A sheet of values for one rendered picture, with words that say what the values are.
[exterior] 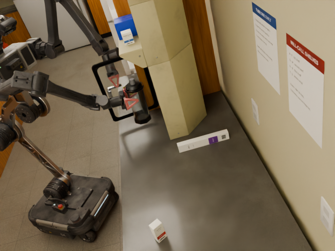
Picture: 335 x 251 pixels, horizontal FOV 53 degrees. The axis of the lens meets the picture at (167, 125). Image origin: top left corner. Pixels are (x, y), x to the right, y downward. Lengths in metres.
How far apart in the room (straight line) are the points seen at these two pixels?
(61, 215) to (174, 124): 1.38
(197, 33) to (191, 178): 0.87
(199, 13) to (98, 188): 1.64
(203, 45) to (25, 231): 2.23
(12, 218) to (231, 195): 2.42
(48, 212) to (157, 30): 1.86
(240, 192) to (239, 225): 0.18
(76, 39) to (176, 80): 5.20
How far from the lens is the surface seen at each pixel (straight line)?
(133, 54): 1.64
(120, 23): 1.79
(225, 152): 1.74
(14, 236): 3.34
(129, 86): 1.83
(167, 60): 1.67
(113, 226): 2.88
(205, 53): 2.10
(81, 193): 2.89
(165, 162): 1.77
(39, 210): 3.01
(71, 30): 6.78
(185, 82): 1.80
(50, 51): 2.26
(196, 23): 2.03
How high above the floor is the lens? 2.09
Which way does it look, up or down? 35 degrees down
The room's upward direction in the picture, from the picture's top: 17 degrees counter-clockwise
